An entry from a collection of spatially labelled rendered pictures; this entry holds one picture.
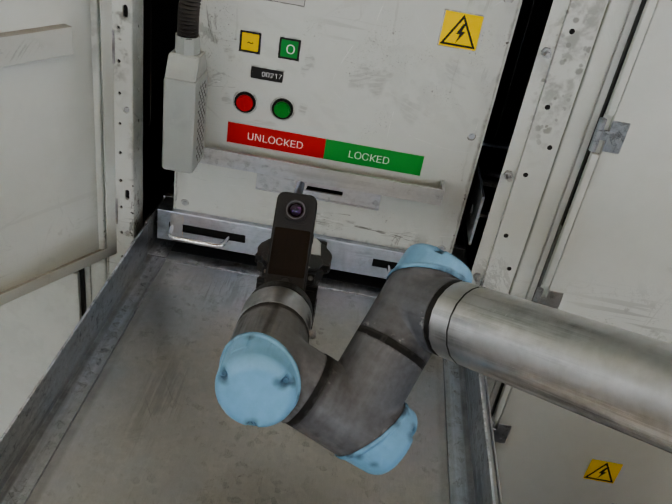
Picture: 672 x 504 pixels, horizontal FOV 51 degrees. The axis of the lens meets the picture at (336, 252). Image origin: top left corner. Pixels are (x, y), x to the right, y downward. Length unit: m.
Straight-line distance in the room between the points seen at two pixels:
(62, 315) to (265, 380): 0.82
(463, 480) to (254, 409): 0.41
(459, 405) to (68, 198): 0.69
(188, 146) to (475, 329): 0.59
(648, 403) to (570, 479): 0.99
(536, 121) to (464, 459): 0.49
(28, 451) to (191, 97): 0.51
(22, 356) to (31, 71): 0.62
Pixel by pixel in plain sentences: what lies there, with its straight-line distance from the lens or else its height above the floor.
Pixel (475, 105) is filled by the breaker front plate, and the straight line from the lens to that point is 1.12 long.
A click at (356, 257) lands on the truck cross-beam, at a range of 1.23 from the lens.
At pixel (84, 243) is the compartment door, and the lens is 1.27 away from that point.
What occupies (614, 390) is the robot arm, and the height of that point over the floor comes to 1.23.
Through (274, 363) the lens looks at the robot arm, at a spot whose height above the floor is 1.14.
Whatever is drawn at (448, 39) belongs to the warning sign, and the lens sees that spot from 1.09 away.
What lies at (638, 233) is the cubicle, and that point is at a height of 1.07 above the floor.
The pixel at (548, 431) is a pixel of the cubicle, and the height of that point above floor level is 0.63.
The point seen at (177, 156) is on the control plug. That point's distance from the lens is 1.08.
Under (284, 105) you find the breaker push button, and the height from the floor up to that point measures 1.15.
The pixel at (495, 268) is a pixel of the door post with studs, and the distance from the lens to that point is 1.20.
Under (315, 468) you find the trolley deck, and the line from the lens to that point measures 0.93.
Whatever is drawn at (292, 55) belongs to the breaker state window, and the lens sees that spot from 1.11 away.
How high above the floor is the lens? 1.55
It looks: 32 degrees down
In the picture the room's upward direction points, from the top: 10 degrees clockwise
